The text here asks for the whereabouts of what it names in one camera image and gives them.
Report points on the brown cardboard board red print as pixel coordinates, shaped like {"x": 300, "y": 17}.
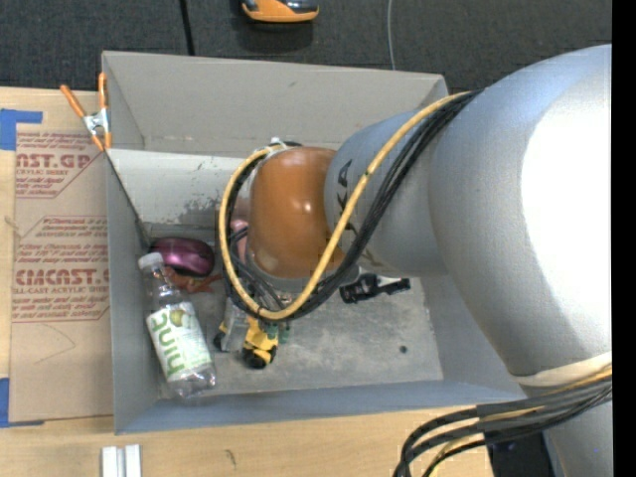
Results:
{"x": 59, "y": 356}

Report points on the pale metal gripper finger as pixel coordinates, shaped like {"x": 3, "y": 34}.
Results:
{"x": 236, "y": 326}

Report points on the black cylinder on white bracket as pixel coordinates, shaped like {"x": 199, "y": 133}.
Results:
{"x": 360, "y": 288}

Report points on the purple computer mouse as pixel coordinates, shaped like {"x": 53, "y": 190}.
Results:
{"x": 185, "y": 256}

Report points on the red-brown toy animal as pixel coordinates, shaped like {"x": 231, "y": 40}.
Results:
{"x": 196, "y": 284}

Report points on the grey metal bin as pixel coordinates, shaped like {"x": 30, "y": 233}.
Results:
{"x": 348, "y": 356}

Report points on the clear plastic bottle green label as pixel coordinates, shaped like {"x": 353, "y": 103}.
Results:
{"x": 181, "y": 338}

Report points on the yellow toy vehicle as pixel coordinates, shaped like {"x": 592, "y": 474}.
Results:
{"x": 261, "y": 342}

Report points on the pink round object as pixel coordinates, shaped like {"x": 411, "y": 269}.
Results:
{"x": 239, "y": 226}

